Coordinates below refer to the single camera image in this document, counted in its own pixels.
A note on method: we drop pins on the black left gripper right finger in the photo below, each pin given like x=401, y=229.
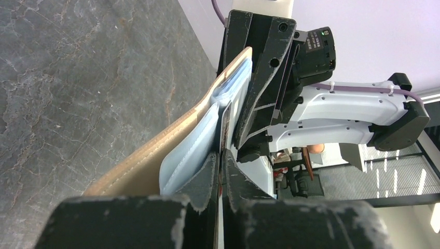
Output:
x=254, y=219

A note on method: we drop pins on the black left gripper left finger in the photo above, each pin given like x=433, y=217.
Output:
x=186, y=219

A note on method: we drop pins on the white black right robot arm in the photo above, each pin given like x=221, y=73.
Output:
x=384, y=115

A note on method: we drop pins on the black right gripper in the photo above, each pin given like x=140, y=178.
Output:
x=284, y=61

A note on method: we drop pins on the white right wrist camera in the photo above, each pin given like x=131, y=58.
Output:
x=277, y=8

